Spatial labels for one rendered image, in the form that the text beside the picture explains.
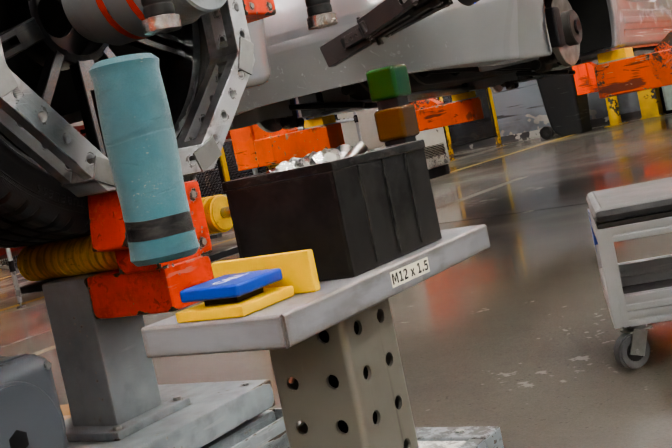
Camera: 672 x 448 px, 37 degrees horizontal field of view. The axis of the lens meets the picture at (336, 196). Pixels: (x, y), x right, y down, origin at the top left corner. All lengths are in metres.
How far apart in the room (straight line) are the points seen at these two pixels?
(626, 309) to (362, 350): 1.16
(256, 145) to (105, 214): 4.46
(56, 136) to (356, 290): 0.52
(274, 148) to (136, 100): 4.53
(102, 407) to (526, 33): 2.78
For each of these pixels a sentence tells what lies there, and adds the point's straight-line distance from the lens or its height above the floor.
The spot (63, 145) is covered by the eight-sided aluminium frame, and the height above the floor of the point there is 0.65.
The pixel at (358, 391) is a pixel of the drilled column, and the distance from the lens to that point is 1.00.
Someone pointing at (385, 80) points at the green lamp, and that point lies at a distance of 1.21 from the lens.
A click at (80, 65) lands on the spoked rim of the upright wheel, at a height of 0.77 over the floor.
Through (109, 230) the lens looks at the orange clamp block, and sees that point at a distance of 1.39.
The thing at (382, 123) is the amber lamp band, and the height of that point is 0.59.
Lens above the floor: 0.59
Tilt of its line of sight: 3 degrees down
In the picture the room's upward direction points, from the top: 12 degrees counter-clockwise
